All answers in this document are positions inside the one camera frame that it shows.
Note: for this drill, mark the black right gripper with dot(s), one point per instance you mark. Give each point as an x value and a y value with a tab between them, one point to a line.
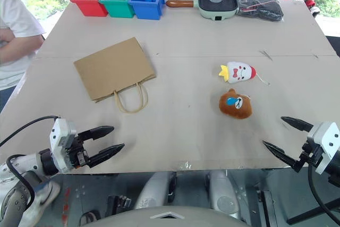
312	155

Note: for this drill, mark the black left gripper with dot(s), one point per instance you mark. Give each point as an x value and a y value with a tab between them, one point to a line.
79	155

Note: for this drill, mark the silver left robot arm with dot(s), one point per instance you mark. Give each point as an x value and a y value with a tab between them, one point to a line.
26	161

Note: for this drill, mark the person's bare forearm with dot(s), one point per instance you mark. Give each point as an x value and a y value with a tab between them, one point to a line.
21	47

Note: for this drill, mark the brown paper bag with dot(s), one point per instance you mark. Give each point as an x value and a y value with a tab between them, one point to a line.
114	65

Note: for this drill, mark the brown bear plush toy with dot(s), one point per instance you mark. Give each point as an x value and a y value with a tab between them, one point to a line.
235	106

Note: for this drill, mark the grey left robot leg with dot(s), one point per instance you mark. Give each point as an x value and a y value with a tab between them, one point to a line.
155	189

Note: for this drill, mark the grey robot leg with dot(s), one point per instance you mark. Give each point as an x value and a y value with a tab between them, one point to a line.
223	192
155	189

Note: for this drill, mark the white blue sneaker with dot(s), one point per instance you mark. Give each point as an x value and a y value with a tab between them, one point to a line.
45	195

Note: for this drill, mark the white chicken plush toy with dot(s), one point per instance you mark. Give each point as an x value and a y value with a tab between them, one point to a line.
239	72

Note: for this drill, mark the grey right robot leg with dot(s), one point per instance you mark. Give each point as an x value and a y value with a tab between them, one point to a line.
223	192

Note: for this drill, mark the grey robot torso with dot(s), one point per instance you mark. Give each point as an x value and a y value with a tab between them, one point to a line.
164	217

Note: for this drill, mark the green plastic bin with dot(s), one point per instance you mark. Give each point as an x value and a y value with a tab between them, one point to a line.
117	9

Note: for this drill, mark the black cloth in plastic wrap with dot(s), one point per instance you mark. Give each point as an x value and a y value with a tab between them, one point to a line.
263	7

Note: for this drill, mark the red plastic bin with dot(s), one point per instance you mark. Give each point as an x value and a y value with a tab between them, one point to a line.
86	5

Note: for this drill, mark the blue plastic bin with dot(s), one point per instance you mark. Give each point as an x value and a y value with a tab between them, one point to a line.
147	10

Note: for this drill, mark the mint electric frying pan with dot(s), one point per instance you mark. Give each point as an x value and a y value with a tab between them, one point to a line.
231	2

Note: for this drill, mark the person in white shirt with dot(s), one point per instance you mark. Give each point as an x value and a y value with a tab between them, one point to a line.
16	11

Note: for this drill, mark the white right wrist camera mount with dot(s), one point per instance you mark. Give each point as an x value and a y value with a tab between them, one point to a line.
328	135

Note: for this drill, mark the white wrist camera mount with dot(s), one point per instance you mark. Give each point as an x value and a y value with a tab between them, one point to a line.
60	131
328	135

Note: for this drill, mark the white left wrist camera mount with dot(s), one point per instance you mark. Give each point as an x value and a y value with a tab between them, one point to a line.
60	131

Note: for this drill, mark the black metal stand frame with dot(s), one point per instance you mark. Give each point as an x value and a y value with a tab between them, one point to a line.
313	212

